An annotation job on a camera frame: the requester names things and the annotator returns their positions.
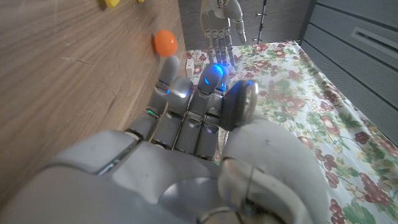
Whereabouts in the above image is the white power strip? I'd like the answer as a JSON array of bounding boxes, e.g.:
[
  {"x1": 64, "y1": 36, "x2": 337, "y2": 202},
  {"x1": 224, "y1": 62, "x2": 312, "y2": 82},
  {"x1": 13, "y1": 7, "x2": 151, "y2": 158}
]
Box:
[{"x1": 185, "y1": 58, "x2": 195, "y2": 78}]

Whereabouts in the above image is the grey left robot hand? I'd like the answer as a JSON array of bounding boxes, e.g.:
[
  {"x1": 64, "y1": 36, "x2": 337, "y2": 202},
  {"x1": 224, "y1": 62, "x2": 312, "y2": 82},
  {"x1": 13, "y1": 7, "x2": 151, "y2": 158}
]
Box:
[{"x1": 200, "y1": 0, "x2": 248, "y2": 68}]

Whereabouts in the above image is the metal mesh sieve black handle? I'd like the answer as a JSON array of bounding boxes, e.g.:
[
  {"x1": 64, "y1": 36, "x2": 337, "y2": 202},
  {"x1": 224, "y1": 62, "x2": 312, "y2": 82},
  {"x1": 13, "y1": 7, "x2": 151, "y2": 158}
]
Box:
[{"x1": 217, "y1": 80, "x2": 259, "y2": 156}]

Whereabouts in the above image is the yellow toy banana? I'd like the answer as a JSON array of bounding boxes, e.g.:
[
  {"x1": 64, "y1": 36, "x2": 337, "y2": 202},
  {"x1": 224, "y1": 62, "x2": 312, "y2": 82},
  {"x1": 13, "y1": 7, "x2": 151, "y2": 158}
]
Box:
[{"x1": 104, "y1": 0, "x2": 146, "y2": 9}]

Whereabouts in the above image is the floral fruit print backdrop cloth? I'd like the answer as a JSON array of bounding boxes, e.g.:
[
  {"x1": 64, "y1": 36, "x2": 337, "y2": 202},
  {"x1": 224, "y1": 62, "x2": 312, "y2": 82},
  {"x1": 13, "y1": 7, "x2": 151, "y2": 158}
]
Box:
[{"x1": 185, "y1": 40, "x2": 398, "y2": 224}]

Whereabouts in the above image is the black stand pole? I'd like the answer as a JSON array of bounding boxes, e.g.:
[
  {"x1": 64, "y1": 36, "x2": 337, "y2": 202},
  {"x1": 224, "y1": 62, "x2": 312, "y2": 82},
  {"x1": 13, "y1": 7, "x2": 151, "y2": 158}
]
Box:
[{"x1": 253, "y1": 0, "x2": 269, "y2": 44}]

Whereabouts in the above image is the orange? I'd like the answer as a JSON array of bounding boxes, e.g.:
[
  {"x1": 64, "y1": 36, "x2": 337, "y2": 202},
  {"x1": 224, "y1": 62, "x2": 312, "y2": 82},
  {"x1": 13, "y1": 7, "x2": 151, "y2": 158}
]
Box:
[{"x1": 153, "y1": 29, "x2": 179, "y2": 58}]

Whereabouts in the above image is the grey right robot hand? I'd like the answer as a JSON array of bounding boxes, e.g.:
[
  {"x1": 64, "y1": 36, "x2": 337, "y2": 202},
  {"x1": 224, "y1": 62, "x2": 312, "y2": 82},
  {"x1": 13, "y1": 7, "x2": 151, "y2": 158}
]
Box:
[{"x1": 0, "y1": 55, "x2": 330, "y2": 224}]

